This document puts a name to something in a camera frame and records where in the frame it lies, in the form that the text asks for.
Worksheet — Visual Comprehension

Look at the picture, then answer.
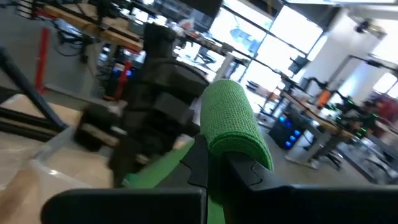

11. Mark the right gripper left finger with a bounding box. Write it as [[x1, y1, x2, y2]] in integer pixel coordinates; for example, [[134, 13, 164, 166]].
[[40, 133, 209, 224]]

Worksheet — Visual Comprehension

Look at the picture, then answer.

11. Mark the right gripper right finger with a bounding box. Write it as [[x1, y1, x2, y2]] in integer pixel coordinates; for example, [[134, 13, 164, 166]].
[[213, 152, 398, 224]]

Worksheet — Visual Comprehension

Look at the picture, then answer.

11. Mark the light green bandage strip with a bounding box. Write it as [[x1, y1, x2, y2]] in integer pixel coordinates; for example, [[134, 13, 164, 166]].
[[124, 79, 275, 224]]

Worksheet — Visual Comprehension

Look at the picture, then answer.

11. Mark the clear plastic bin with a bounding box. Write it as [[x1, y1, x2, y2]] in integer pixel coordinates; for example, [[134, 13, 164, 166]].
[[27, 127, 125, 194]]

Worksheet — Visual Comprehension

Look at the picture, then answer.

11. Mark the red table leg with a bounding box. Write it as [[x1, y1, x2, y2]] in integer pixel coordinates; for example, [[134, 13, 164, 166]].
[[34, 27, 52, 94], [114, 60, 133, 100]]

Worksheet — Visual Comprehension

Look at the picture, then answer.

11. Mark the blue-lit black computer tower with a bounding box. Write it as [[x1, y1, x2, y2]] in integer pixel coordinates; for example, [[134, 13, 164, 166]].
[[269, 113, 304, 150]]

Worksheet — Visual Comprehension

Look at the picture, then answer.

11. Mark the black hanging panel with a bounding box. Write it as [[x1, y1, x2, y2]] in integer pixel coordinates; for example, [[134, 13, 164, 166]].
[[183, 0, 224, 18]]

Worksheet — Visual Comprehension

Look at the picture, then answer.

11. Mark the black ceiling spotlight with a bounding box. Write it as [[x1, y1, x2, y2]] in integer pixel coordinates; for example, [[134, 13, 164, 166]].
[[355, 19, 373, 34]]

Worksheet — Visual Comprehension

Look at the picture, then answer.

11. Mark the black aluminium table frame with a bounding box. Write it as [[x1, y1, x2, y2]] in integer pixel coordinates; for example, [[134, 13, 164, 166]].
[[0, 46, 69, 142]]

